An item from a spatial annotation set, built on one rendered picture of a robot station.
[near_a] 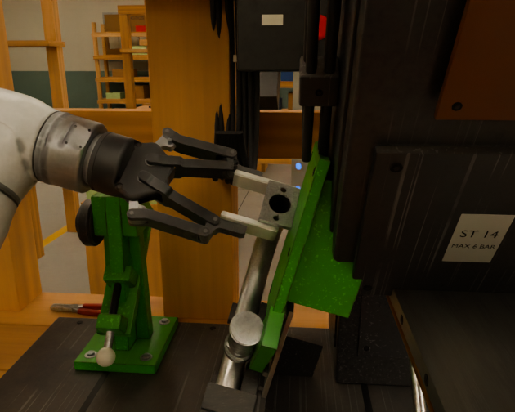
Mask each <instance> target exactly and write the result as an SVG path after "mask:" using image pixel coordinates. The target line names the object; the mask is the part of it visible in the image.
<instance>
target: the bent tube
mask: <svg viewBox="0 0 515 412"><path fill-rule="evenodd" d="M281 190H285V192H282V191H281ZM300 191H301V189H300V188H297V187H294V186H289V185H285V184H282V183H279V182H276V181H271V180H269V182H268V185H267V188H266V193H265V196H264V200H263V202H262V207H261V211H260V213H259V217H258V220H257V221H258V222H263V223H266V224H269V225H272V226H277V227H279V230H278V233H277V236H276V238H275V241H271V240H266V239H263V238H260V237H257V238H256V240H255V244H254V246H253V251H252V254H251V258H250V260H249V265H248V269H247V272H246V275H245V278H244V283H243V286H242V289H241V293H240V298H239V301H238V304H237V308H236V310H235V315H236V314H238V313H240V312H242V311H250V312H252V313H255V314H256V315H257V314H258V311H259V307H260V304H261V300H262V295H263V291H264V288H265V284H266V279H267V277H268V273H269V270H270V267H271V262H272V259H273V257H274V254H275V249H276V246H277V244H278V241H279V238H280V235H281V233H282V230H283V229H286V230H289V231H290V230H291V228H292V225H293V219H294V215H295V212H296V208H297V204H298V198H299V195H300ZM245 364H246V362H244V363H235V362H233V361H232V360H230V359H229V358H228V357H227V356H226V354H225V352H224V355H223V358H222V363H221V367H220V369H219V373H218V376H217V381H216V384H219V385H222V386H225V387H230V388H234V389H237V390H239V389H240V384H241V380H242V377H243V373H244V367H245Z"/></svg>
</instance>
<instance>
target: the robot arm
mask: <svg viewBox="0 0 515 412"><path fill-rule="evenodd" d="M163 150H168V151H169V152H172V151H173V150H174V151H176V152H177V153H180V154H183V155H189V156H191V157H195V158H198V159H183V158H182V157H181V156H172V155H167V154H166V153H165V152H164V151H163ZM236 155H237V152H236V150H234V149H231V148H229V147H225V146H220V145H217V144H213V143H210V142H206V141H201V140H198V139H194V138H191V137H186V136H183V135H180V134H179V133H177V132H175V131H173V130H172V129H171V128H164V129H163V135H162V136H161V137H160V138H159V139H158V140H157V141H156V142H155V143H154V142H149V143H141V142H139V141H137V140H135V139H133V138H131V137H126V136H123V135H120V134H117V133H114V132H107V129H106V127H105V125H104V124H102V123H98V122H96V121H92V120H90V119H85V118H81V117H78V116H75V115H72V114H70V113H67V112H61V111H59V110H55V109H53V108H52V107H50V106H49V105H47V104H45V103H44V102H42V101H40V100H38V99H35V98H33V97H31V96H27V95H25V94H22V93H19V92H14V91H11V90H7V89H4V88H0V249H1V247H2V245H3V242H4V240H5V239H6V237H7V233H8V231H9V229H10V225H11V221H12V218H13V217H14V214H15V212H16V210H17V208H18V206H19V204H20V202H21V200H22V199H23V198H24V197H25V195H26V194H27V193H28V192H29V191H30V190H31V189H32V188H33V187H34V186H35V185H36V183H37V182H38V181H41V182H43V183H45V184H48V185H54V186H59V187H62V188H65V189H68V190H73V191H76V192H79V193H86V192H88V191H89V190H90V189H92V190H94V191H97V192H100V193H103V194H106V195H111V196H114V197H119V198H122V199H124V200H125V201H126V202H127V203H129V209H128V211H127V218H128V224H129V225H130V226H148V227H151V228H154V229H156V230H160V231H164V232H167V233H169V234H172V235H177V236H180V237H182V238H185V239H188V240H193V241H195V242H198V243H201V244H207V243H208V242H209V240H210V239H211V238H212V237H213V235H216V234H217V233H222V234H226V235H231V236H234V237H237V238H244V236H245V234H249V235H254V236H257V237H260V238H263V239H266V240H271V241H275V238H276V236H277V233H278V230H279V227H277V226H272V225H269V224H266V223H263V222H258V221H257V220H254V219H251V218H248V217H243V216H240V215H237V214H234V213H229V212H226V211H222V213H221V216H220V217H219V216H218V215H216V214H215V213H212V212H211V211H209V210H207V209H206V208H204V207H202V206H200V205H199V204H197V203H195V202H194V201H192V200H190V199H188V198H186V197H185V196H184V195H181V194H179V193H178V192H176V191H175V190H174V189H173V188H172V187H171V186H170V185H169V184H170V183H171V182H172V180H173V178H178V179H179V178H182V177H201V178H216V179H233V183H232V185H233V186H237V187H239V188H243V189H246V190H251V191H254V192H257V193H260V194H263V195H264V194H265V193H266V188H267V185H268V182H269V180H271V179H268V178H265V177H262V174H263V173H262V172H260V171H258V170H254V169H251V168H246V167H244V166H241V165H239V161H238V159H237V156H236ZM175 167H176V168H175ZM271 181H274V180H271ZM276 182H279V181H276ZM280 183H282V182H280ZM282 184H285V183H282ZM285 185H288V184H285ZM152 200H155V201H157V202H158V203H160V204H162V205H163V206H165V207H170V208H172V209H173V210H175V211H177V212H179V213H180V214H182V215H183V216H185V217H188V218H189V219H190V220H192V221H193V222H196V223H193V222H189V221H187V220H184V219H180V218H178V217H174V216H171V215H168V214H165V213H161V212H158V211H155V210H152V209H147V208H146V207H145V206H143V205H141V204H143V203H146V202H149V201H152ZM197 223H198V224H197Z"/></svg>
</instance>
